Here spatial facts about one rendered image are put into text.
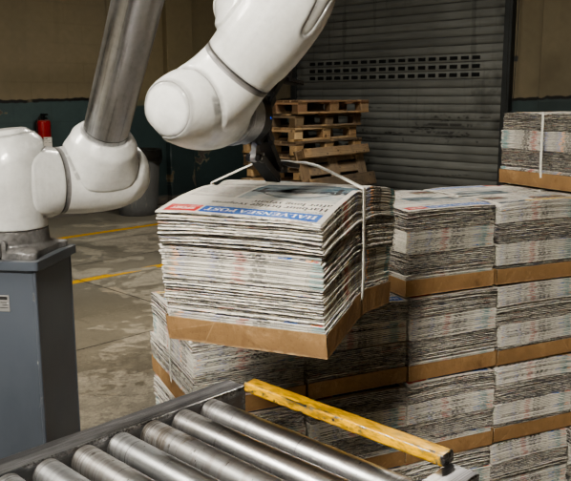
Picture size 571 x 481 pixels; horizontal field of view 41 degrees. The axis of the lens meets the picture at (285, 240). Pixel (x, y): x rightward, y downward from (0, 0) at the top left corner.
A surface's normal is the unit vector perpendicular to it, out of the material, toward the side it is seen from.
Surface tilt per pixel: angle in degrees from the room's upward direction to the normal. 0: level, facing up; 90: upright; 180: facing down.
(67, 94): 90
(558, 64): 90
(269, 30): 101
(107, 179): 122
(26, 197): 91
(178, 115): 96
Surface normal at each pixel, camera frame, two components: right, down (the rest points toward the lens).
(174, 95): -0.33, 0.04
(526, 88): -0.70, 0.14
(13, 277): -0.14, 0.18
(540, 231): 0.40, 0.17
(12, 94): 0.72, 0.12
